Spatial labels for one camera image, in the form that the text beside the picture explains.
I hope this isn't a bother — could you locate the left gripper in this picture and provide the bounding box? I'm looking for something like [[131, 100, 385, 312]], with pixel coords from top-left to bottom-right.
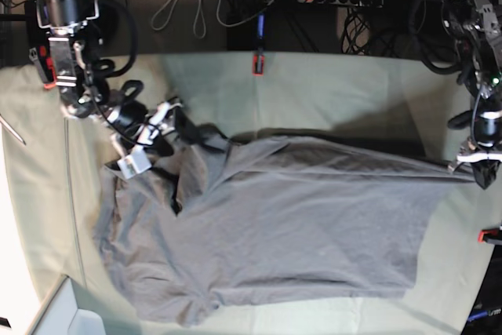
[[471, 110, 501, 190]]

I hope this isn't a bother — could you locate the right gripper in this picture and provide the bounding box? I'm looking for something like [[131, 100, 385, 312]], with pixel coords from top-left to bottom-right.
[[105, 100, 173, 155]]

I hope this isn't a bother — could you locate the grey t-shirt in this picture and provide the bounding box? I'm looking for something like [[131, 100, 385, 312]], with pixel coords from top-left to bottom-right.
[[94, 112, 493, 326]]

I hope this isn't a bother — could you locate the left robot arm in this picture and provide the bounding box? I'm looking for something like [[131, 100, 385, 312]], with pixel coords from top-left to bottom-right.
[[408, 0, 501, 189]]

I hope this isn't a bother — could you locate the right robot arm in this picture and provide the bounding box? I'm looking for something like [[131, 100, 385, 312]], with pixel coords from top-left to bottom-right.
[[36, 0, 173, 156]]

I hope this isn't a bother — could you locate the red black clamp right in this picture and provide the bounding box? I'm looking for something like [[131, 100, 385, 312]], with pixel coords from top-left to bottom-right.
[[478, 228, 502, 246]]

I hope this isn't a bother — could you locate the red black clamp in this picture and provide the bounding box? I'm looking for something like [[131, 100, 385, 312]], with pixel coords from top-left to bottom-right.
[[29, 46, 56, 90], [478, 228, 502, 246], [253, 13, 265, 76]]

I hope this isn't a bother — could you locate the light green table cloth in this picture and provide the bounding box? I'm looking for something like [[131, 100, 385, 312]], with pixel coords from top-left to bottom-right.
[[1, 53, 501, 334]]

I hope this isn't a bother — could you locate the red black clamp left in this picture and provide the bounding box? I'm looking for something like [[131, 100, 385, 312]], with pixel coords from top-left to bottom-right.
[[29, 46, 56, 90]]

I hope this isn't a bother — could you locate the metal rod at left edge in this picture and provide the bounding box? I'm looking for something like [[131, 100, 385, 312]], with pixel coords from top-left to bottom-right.
[[0, 115, 26, 145]]

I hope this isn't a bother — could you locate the red black clamp centre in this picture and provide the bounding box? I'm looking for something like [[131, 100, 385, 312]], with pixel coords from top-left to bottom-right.
[[253, 13, 265, 76]]

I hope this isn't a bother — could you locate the white bin corner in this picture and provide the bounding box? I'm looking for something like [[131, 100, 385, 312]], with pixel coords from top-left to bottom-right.
[[26, 275, 106, 335]]

